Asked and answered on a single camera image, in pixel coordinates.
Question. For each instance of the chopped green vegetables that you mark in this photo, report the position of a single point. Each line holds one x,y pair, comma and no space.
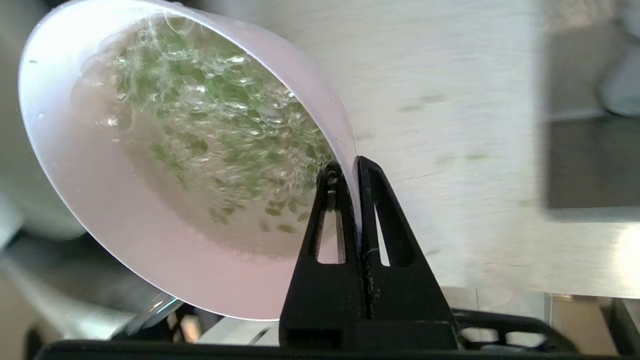
220,125

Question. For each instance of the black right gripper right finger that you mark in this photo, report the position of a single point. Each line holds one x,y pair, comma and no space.
400,295

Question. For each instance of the stainless steel sink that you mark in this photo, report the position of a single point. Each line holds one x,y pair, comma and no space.
590,165

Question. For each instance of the white round bowl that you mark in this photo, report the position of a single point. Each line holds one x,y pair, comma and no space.
125,235

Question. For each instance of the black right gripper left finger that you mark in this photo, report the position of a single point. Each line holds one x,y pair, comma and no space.
320,300

